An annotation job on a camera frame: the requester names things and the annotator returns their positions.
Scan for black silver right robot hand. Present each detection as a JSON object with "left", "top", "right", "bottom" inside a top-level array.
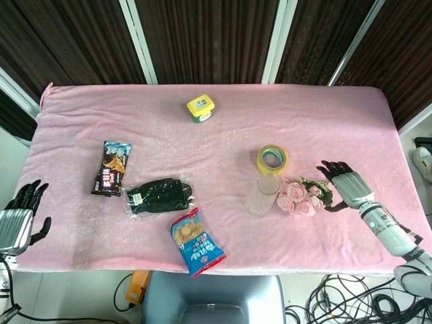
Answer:
[{"left": 316, "top": 160, "right": 376, "bottom": 213}]

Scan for black cable tangle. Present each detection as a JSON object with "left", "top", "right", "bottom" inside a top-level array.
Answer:
[{"left": 285, "top": 273, "right": 432, "bottom": 324}]

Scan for brown folding partition screen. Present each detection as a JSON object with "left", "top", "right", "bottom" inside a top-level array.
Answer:
[{"left": 0, "top": 0, "right": 432, "bottom": 142}]

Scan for black gloves in plastic bag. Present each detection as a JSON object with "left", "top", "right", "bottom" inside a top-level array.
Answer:
[{"left": 123, "top": 174, "right": 197, "bottom": 221}]

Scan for long black cable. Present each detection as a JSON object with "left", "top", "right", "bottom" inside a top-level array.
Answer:
[{"left": 0, "top": 254, "right": 144, "bottom": 323}]

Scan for orange power strip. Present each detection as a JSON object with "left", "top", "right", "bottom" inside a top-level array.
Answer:
[{"left": 124, "top": 269, "right": 152, "bottom": 302}]

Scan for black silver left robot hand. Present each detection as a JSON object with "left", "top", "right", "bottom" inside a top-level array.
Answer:
[{"left": 0, "top": 180, "right": 53, "bottom": 256}]

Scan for yellow tape roll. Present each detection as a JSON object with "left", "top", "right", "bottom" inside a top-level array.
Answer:
[{"left": 256, "top": 144, "right": 290, "bottom": 177}]

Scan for pink artificial rose bouquet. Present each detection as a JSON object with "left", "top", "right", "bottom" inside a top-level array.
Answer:
[{"left": 276, "top": 178, "right": 335, "bottom": 217}]

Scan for pink fleece tablecloth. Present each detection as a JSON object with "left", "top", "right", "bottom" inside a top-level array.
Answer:
[{"left": 15, "top": 82, "right": 432, "bottom": 276}]

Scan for green tub with yellow lid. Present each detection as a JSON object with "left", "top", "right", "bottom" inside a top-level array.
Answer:
[{"left": 186, "top": 95, "right": 217, "bottom": 124}]

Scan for white sneaker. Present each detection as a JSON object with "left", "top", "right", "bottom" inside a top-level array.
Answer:
[{"left": 412, "top": 146, "right": 432, "bottom": 185}]

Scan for blue chips snack bag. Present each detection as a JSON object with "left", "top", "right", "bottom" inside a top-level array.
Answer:
[{"left": 169, "top": 206, "right": 227, "bottom": 278}]

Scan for clear textured glass vase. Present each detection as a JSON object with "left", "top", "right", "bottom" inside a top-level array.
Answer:
[{"left": 244, "top": 173, "right": 281, "bottom": 217}]

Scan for dark chocolate cone snack packet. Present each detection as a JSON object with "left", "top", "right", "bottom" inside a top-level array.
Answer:
[{"left": 90, "top": 140, "right": 133, "bottom": 198}]

